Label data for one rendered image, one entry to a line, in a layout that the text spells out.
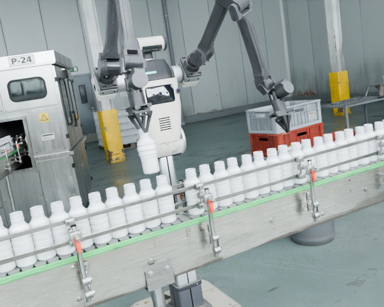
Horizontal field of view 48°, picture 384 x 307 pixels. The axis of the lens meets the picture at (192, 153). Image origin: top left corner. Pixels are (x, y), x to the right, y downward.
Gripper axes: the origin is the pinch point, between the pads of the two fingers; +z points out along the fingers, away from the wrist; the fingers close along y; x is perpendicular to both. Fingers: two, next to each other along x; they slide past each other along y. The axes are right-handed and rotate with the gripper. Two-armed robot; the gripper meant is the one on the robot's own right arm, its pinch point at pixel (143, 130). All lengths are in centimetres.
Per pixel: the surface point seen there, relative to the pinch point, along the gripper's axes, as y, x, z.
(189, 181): 10.3, 8.5, 20.8
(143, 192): 8.9, -8.4, 20.3
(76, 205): 8.3, -30.8, 18.4
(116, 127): -726, 234, -9
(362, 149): 14, 92, 28
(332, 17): -631, 801, -164
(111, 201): 8.8, -19.9, 20.2
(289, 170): 12, 52, 27
